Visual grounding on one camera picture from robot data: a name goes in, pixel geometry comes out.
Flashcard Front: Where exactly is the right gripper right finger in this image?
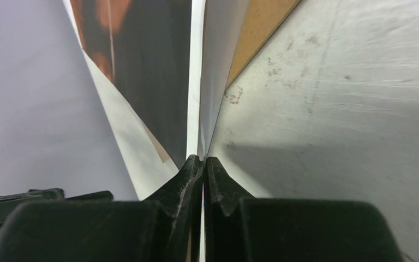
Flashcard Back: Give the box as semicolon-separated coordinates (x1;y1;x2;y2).
202;157;254;261

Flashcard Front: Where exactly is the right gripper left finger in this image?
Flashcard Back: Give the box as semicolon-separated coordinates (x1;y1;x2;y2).
137;155;202;261

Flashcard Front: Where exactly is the printed colour photo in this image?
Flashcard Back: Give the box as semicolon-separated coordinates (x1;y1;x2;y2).
64;1;205;199

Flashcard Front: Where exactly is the clear acrylic sheet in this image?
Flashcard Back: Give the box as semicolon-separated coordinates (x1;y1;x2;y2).
200;0;249;158

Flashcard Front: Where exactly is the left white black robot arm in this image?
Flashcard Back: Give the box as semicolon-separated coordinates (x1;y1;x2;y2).
0;188;113;226

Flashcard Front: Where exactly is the brown cardboard backing board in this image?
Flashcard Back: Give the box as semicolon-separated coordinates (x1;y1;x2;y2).
226;0;300;86

